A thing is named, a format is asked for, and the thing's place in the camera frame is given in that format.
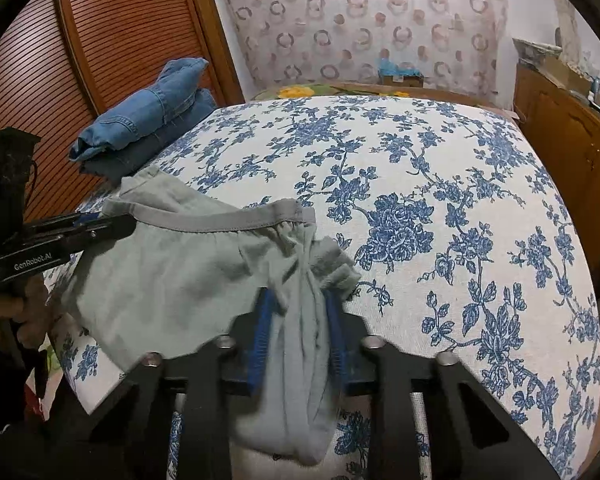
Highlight cardboard box with blue bag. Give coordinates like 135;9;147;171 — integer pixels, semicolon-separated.
378;58;424;88

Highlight clutter on dresser top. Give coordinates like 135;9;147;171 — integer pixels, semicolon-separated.
513;38;600;136

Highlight brown louvered wardrobe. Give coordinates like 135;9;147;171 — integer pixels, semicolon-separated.
0;0;245;220

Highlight patterned lace curtain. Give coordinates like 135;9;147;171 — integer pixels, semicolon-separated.
219;0;507;101

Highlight colourful floral blanket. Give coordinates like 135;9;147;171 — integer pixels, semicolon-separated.
251;82;489;106

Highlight brown wooden dresser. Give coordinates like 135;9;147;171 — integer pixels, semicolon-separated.
514;63;600;287

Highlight person's hand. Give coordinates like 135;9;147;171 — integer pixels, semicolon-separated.
0;274;53;349

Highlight blue floral white bedsheet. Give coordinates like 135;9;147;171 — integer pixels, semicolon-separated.
46;96;600;479

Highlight grey-green cotton pants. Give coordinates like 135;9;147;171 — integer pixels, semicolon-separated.
61;167;360;466

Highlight folded blue denim jeans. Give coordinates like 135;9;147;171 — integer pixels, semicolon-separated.
69;58;216;184

